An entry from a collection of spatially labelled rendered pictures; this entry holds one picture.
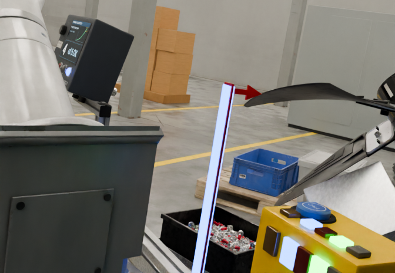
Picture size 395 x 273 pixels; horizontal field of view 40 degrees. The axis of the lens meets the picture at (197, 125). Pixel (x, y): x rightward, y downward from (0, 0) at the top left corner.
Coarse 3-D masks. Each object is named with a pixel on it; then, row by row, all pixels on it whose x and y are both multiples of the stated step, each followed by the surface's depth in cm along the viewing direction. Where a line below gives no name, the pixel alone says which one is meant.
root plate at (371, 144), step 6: (378, 126) 113; (384, 126) 111; (390, 126) 109; (372, 132) 113; (384, 132) 109; (390, 132) 107; (366, 138) 113; (372, 138) 111; (378, 138) 109; (384, 138) 107; (390, 138) 105; (366, 144) 111; (372, 144) 109; (378, 144) 107; (384, 144) 106; (366, 150) 109; (372, 150) 107
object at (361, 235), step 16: (272, 208) 63; (272, 224) 62; (288, 224) 60; (336, 224) 61; (352, 224) 62; (256, 240) 65; (304, 240) 57; (320, 240) 55; (352, 240) 57; (368, 240) 58; (384, 240) 59; (256, 256) 64; (320, 256) 55; (336, 256) 53; (352, 256) 52; (384, 256) 54; (256, 272) 64; (272, 272) 62; (288, 272) 59; (352, 272) 51; (368, 272) 51; (384, 272) 52
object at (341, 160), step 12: (348, 144) 117; (360, 144) 112; (336, 156) 116; (348, 156) 112; (360, 156) 108; (324, 168) 115; (336, 168) 111; (300, 180) 122; (312, 180) 114; (324, 180) 110; (288, 192) 120; (300, 192) 113; (276, 204) 115
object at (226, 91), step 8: (224, 88) 84; (224, 96) 84; (224, 104) 84; (224, 112) 83; (224, 120) 83; (216, 128) 85; (216, 136) 85; (216, 144) 85; (216, 152) 85; (216, 160) 85; (216, 168) 85; (208, 176) 87; (208, 184) 86; (208, 192) 86; (208, 200) 86; (208, 208) 86; (208, 216) 86; (200, 224) 88; (200, 232) 88; (200, 240) 88; (200, 248) 87; (200, 256) 87; (200, 264) 88; (192, 272) 89
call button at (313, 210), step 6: (300, 204) 63; (306, 204) 64; (312, 204) 64; (318, 204) 64; (300, 210) 62; (306, 210) 62; (312, 210) 62; (318, 210) 62; (324, 210) 62; (330, 210) 63; (306, 216) 62; (312, 216) 62; (318, 216) 61; (324, 216) 62
